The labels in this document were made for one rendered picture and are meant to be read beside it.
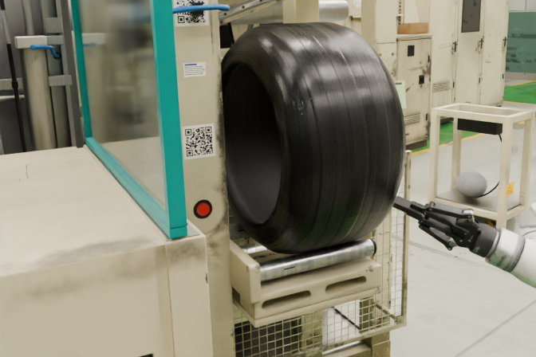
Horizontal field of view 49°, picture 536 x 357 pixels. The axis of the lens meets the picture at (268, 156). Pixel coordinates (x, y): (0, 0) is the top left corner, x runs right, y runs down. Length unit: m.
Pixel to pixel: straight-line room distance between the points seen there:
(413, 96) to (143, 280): 5.95
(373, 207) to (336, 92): 0.29
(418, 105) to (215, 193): 5.32
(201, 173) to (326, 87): 0.34
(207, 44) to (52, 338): 0.83
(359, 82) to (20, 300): 0.90
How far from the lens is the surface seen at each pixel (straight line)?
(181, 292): 0.63
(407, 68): 6.33
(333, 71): 1.29
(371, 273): 1.52
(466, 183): 4.46
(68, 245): 0.64
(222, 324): 1.49
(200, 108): 1.31
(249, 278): 1.33
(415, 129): 6.58
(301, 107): 1.23
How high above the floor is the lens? 1.49
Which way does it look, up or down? 14 degrees down
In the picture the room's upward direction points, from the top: 2 degrees counter-clockwise
